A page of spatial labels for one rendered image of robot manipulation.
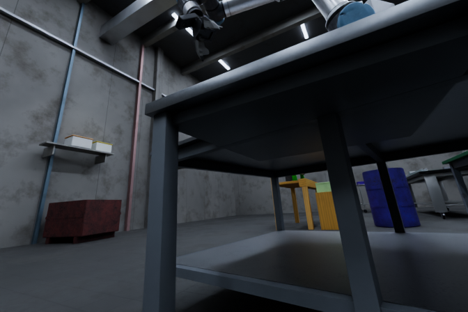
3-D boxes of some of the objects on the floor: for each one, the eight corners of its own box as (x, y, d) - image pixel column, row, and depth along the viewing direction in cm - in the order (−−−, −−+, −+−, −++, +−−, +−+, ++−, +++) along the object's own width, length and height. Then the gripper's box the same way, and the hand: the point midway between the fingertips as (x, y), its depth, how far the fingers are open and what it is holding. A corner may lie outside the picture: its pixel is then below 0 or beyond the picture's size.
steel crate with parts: (90, 236, 526) (95, 202, 550) (123, 236, 470) (127, 198, 495) (36, 244, 437) (44, 203, 461) (68, 245, 381) (75, 198, 406)
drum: (417, 223, 372) (400, 169, 402) (425, 227, 320) (405, 164, 350) (374, 223, 403) (361, 173, 432) (375, 228, 351) (361, 170, 380)
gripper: (214, -4, 89) (235, 28, 82) (196, 37, 102) (212, 67, 95) (196, -11, 83) (217, 22, 76) (179, 34, 96) (196, 65, 89)
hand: (209, 46), depth 83 cm, fingers open, 14 cm apart
